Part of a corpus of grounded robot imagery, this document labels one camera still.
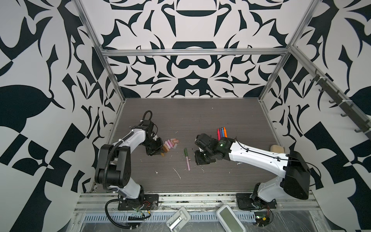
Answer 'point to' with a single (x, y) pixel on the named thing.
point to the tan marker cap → (163, 154)
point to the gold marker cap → (166, 148)
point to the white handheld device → (181, 217)
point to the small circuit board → (262, 218)
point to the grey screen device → (229, 220)
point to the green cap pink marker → (186, 153)
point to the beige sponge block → (277, 149)
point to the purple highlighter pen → (220, 132)
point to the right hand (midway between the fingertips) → (195, 161)
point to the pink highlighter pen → (219, 137)
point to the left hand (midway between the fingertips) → (163, 149)
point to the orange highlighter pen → (225, 132)
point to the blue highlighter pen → (222, 132)
